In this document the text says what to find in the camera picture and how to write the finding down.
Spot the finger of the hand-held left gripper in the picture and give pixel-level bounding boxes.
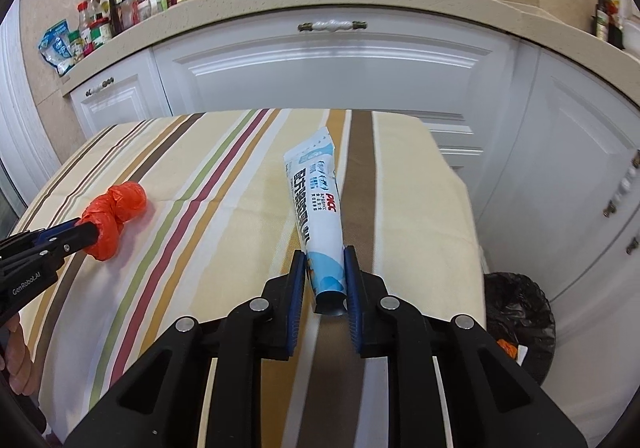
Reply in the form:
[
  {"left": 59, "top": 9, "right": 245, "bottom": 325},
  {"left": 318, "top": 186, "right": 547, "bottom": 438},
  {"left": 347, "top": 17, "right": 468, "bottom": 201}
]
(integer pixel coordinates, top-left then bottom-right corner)
[
  {"left": 25, "top": 221, "right": 83, "bottom": 243},
  {"left": 47, "top": 223, "right": 103, "bottom": 257}
]

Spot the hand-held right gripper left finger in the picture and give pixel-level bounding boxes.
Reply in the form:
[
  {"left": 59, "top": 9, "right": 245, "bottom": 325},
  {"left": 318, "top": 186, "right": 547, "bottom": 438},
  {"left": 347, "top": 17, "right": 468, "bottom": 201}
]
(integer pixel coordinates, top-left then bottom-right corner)
[{"left": 65, "top": 250, "right": 307, "bottom": 448}]

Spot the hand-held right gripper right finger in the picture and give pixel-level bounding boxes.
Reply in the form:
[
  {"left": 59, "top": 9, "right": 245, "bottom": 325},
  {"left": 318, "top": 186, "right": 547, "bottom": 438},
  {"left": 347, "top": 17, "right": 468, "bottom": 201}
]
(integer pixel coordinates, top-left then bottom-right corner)
[{"left": 343, "top": 245, "right": 587, "bottom": 448}]

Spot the orange plastic bag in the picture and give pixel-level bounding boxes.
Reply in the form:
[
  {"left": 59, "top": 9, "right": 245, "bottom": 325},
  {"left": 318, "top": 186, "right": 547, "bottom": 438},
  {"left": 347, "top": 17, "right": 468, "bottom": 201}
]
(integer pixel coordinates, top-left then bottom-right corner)
[{"left": 80, "top": 181, "right": 149, "bottom": 263}]

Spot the white blue toothpaste box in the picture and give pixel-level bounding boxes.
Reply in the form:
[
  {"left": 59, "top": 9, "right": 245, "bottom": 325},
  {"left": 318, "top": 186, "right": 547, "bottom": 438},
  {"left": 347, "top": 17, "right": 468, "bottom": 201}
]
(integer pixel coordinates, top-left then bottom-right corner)
[{"left": 283, "top": 126, "right": 349, "bottom": 317}]

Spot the black trash bin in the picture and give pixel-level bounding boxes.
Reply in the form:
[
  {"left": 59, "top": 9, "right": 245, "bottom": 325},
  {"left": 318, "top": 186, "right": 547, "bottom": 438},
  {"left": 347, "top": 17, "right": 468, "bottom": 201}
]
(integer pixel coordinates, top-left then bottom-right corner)
[{"left": 481, "top": 271, "right": 557, "bottom": 385}]

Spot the person's left hand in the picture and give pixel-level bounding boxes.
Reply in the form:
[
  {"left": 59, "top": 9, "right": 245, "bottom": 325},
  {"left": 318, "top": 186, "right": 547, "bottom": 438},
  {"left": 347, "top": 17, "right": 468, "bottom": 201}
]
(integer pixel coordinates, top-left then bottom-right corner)
[{"left": 0, "top": 313, "right": 44, "bottom": 397}]

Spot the striped tablecloth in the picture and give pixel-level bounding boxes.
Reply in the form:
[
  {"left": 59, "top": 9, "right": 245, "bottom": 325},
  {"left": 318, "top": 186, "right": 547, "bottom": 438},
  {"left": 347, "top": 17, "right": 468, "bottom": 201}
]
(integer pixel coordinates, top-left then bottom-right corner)
[{"left": 10, "top": 108, "right": 489, "bottom": 448}]

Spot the blue white packet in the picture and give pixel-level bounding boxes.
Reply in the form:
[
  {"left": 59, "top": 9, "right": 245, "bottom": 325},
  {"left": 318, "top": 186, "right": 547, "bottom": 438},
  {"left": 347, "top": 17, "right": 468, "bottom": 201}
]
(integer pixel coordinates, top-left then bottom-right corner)
[{"left": 39, "top": 20, "right": 76, "bottom": 77}]

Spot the cluster of condiment bottles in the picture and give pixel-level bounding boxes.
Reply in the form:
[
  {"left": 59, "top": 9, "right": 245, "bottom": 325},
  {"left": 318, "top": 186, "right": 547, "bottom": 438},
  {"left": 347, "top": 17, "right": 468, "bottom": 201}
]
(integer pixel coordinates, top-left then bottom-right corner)
[{"left": 69, "top": 0, "right": 174, "bottom": 64}]

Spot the white kitchen cabinet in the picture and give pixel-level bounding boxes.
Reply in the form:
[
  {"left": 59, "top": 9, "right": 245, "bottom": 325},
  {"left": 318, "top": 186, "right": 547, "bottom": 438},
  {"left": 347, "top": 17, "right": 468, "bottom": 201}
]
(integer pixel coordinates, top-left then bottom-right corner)
[{"left": 65, "top": 22, "right": 640, "bottom": 429}]

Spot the beige stone countertop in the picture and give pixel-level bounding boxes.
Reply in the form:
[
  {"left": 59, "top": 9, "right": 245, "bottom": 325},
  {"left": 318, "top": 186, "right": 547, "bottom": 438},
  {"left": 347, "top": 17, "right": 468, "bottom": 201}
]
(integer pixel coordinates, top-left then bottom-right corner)
[{"left": 62, "top": 0, "right": 640, "bottom": 104}]

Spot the dark glass bottle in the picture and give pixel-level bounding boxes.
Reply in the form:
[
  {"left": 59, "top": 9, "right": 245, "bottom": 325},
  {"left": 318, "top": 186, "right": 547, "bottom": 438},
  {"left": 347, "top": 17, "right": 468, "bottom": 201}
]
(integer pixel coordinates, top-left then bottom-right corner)
[{"left": 594, "top": 0, "right": 612, "bottom": 41}]

